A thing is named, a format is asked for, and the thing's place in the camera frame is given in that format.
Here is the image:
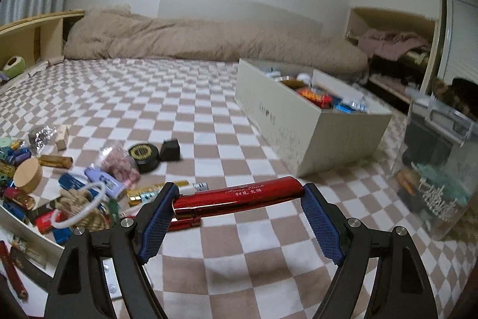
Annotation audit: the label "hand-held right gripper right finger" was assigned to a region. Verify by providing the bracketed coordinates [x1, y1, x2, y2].
[302, 182, 439, 319]

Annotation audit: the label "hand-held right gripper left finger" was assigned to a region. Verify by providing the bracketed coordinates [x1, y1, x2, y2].
[43, 182, 180, 319]

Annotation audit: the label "red glossy lighter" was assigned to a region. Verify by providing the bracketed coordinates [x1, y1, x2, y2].
[168, 177, 307, 232]

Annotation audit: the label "shallow white box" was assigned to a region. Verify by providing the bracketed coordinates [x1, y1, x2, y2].
[0, 203, 122, 303]

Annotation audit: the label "small bowl of items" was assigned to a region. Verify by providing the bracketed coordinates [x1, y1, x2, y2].
[51, 182, 106, 230]

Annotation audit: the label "flat gold bar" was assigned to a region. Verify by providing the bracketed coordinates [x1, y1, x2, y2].
[127, 181, 192, 207]

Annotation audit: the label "lavender tube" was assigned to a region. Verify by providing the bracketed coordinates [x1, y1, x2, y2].
[84, 166, 128, 200]

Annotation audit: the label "pink bead bag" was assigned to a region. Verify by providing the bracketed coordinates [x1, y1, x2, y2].
[99, 143, 140, 189]

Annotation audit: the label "black round tin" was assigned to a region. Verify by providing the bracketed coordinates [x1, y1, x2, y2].
[128, 143, 162, 174]

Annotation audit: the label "small black box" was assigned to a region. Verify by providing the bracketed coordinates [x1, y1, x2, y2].
[160, 139, 180, 162]

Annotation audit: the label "blue metallic lighter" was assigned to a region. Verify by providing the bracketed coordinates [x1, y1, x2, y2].
[59, 173, 92, 200]

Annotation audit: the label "tall white storage box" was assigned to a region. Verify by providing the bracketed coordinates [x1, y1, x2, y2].
[235, 57, 393, 178]

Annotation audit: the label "gold brown lighter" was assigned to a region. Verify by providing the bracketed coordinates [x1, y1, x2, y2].
[38, 155, 74, 167]

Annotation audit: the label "silver tiara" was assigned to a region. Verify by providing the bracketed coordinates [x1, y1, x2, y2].
[411, 166, 462, 222]

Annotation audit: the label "clear acrylic case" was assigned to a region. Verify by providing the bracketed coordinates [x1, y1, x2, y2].
[392, 95, 478, 241]

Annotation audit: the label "red snack packet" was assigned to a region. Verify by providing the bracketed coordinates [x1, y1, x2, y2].
[297, 87, 333, 108]

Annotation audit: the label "cream wooden block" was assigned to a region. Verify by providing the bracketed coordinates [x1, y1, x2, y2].
[55, 125, 70, 149]

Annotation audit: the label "checkered bed sheet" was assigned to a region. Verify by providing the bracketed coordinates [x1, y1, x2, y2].
[0, 57, 478, 319]

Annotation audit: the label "round wooden box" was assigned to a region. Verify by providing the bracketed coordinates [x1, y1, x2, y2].
[13, 156, 42, 193]

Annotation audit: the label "dark glitter bag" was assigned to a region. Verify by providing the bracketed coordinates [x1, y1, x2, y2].
[28, 126, 56, 155]

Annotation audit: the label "red stick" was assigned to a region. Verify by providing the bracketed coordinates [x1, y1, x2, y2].
[0, 240, 28, 301]

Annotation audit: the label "pile of colourful lighters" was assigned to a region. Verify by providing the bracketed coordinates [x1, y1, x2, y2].
[0, 139, 38, 215]

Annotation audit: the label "dark patterned cloth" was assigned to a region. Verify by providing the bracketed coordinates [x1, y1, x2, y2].
[431, 78, 478, 118]

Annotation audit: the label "beige fluffy duvet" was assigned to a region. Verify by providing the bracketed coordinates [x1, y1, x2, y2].
[63, 5, 370, 84]

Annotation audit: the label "pink folded clothes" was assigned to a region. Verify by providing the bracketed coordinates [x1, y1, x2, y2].
[358, 28, 430, 62]

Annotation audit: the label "white closet shelf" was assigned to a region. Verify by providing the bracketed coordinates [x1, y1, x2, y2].
[344, 5, 449, 114]

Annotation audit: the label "green round plush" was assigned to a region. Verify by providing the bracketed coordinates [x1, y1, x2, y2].
[3, 57, 26, 80]

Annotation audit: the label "wooden headboard shelf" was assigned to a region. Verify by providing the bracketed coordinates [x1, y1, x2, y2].
[0, 10, 86, 88]

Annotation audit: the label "jute rope coil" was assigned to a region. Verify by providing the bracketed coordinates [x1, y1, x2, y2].
[60, 188, 113, 232]

